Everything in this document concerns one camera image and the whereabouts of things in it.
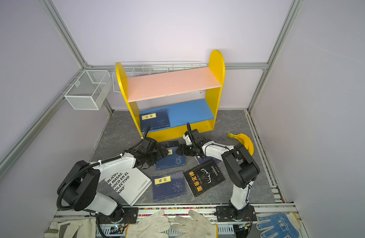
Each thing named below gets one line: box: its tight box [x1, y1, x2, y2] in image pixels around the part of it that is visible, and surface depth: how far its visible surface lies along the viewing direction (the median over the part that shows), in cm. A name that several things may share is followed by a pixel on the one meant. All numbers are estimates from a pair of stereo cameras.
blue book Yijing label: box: [151, 170, 187, 203], surface depth 84 cm
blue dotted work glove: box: [256, 211, 302, 238], surface depth 72 cm
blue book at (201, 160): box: [194, 155, 223, 165], surface depth 92 cm
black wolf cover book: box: [158, 140, 180, 149], surface depth 101 cm
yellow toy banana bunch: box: [227, 132, 254, 157], surface depth 101 cm
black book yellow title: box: [183, 158, 226, 198], surface depth 86 cm
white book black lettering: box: [104, 167, 153, 206], surface depth 82 cm
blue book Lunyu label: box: [139, 108, 171, 133], surface depth 96 cm
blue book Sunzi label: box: [155, 146, 187, 171], surface depth 93 cm
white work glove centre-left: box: [124, 209, 172, 238], surface depth 72 cm
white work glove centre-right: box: [170, 209, 217, 238], surface depth 72 cm
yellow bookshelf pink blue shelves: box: [115, 50, 226, 142], surface depth 89 cm
